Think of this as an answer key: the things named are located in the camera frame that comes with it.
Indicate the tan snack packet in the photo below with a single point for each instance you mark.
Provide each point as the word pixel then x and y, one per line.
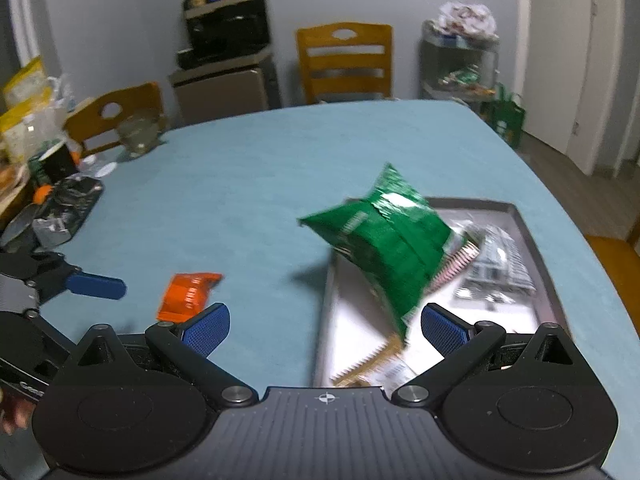
pixel 370 366

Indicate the wooden chair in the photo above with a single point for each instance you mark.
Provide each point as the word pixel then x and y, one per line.
pixel 107 110
pixel 345 60
pixel 617 260

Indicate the black box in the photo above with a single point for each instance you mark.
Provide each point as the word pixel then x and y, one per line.
pixel 55 162

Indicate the glass jar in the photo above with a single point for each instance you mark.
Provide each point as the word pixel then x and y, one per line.
pixel 139 135

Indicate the person's left hand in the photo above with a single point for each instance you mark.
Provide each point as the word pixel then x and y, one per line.
pixel 17 412

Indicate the small orange fruit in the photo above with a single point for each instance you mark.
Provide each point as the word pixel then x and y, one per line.
pixel 43 195

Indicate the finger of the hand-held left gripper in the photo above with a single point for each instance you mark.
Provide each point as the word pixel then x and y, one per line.
pixel 50 337
pixel 97 286

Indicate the metal storage rack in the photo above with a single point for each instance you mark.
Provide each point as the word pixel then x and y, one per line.
pixel 457 70

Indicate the shallow grey cardboard box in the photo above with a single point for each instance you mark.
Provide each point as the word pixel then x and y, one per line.
pixel 350 310

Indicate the clear plastic bottle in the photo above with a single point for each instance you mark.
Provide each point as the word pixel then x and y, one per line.
pixel 42 132

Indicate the red striped edge packet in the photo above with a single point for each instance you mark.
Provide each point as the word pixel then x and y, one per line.
pixel 452 265

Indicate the clear bag of sweets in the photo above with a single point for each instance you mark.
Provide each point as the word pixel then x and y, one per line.
pixel 467 15

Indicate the black plastic tray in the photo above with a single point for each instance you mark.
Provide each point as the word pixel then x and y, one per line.
pixel 70 205

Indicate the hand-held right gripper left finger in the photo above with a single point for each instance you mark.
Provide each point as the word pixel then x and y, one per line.
pixel 205 331

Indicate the green snack bag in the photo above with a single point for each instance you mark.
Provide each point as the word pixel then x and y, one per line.
pixel 390 240

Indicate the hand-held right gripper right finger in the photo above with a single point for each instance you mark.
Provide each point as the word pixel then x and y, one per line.
pixel 445 330

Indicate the orange snack packet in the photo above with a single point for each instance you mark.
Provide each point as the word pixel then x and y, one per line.
pixel 187 296

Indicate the yellow bag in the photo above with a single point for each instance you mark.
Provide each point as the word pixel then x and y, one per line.
pixel 25 82

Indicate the green shopping bag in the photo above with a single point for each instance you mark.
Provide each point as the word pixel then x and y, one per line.
pixel 507 115

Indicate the beige low cabinet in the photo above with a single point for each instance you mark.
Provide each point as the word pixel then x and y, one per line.
pixel 220 90

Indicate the white door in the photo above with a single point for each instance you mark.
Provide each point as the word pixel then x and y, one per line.
pixel 575 60

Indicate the silver printed packet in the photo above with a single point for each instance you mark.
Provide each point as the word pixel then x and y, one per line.
pixel 500 265

